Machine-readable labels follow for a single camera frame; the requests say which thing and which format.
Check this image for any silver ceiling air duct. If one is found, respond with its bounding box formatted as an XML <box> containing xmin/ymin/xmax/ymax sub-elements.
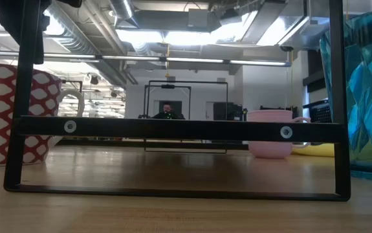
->
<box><xmin>45</xmin><ymin>0</ymin><xmax>140</xmax><ymax>87</ymax></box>

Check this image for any yellow soft object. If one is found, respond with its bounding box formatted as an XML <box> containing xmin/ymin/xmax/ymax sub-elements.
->
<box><xmin>291</xmin><ymin>143</ymin><xmax>335</xmax><ymax>159</ymax></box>

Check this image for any black perforated crate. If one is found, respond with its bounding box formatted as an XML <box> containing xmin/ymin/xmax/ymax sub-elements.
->
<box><xmin>303</xmin><ymin>99</ymin><xmax>333</xmax><ymax>124</ymax></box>

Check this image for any teal faceted glass cup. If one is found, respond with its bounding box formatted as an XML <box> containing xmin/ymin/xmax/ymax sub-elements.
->
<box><xmin>319</xmin><ymin>7</ymin><xmax>372</xmax><ymax>182</ymax></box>

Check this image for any person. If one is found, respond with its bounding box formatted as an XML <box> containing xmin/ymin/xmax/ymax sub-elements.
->
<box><xmin>152</xmin><ymin>102</ymin><xmax>186</xmax><ymax>120</ymax></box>

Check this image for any black metal frame rig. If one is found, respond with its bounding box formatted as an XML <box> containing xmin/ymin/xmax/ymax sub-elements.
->
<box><xmin>143</xmin><ymin>80</ymin><xmax>230</xmax><ymax>155</ymax></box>

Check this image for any pink mug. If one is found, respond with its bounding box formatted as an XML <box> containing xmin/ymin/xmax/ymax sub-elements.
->
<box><xmin>246</xmin><ymin>109</ymin><xmax>312</xmax><ymax>160</ymax></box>

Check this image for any long ceiling light strip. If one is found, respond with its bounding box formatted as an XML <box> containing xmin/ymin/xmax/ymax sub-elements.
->
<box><xmin>0</xmin><ymin>49</ymin><xmax>292</xmax><ymax>68</ymax></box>

